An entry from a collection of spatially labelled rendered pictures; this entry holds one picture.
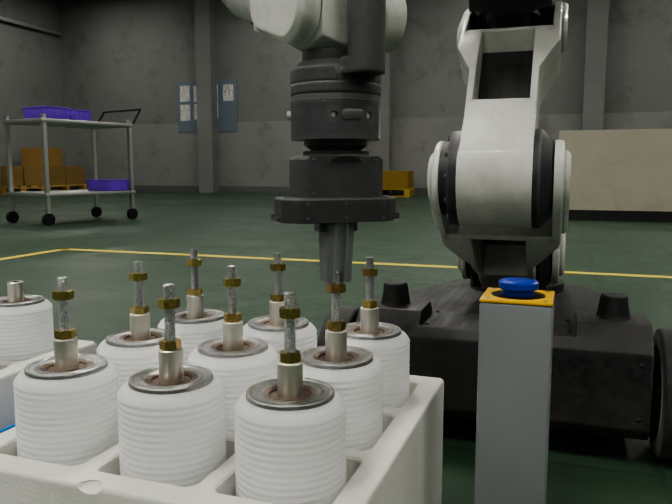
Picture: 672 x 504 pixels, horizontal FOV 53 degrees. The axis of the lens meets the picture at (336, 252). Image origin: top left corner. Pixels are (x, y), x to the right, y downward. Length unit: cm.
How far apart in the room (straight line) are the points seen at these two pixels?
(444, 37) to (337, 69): 1106
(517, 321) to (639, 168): 554
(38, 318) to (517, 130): 73
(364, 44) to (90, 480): 44
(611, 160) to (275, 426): 574
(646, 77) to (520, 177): 1054
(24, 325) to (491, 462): 66
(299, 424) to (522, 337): 25
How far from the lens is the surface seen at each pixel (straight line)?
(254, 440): 56
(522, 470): 73
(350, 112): 62
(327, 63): 63
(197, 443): 61
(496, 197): 96
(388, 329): 80
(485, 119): 101
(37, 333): 105
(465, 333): 108
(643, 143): 620
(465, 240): 107
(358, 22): 62
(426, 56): 1168
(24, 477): 67
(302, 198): 62
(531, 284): 70
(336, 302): 67
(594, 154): 617
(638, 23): 1157
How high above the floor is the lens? 44
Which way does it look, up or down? 7 degrees down
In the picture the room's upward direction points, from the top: straight up
